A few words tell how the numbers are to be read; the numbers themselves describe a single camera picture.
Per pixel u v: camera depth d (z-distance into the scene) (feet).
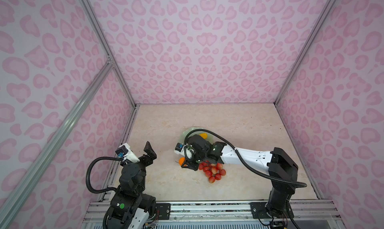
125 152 1.80
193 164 2.27
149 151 2.03
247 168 1.48
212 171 2.64
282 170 1.48
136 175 1.58
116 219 1.52
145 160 1.97
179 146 2.26
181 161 2.50
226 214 2.39
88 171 1.37
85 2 2.31
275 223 2.22
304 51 2.90
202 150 2.03
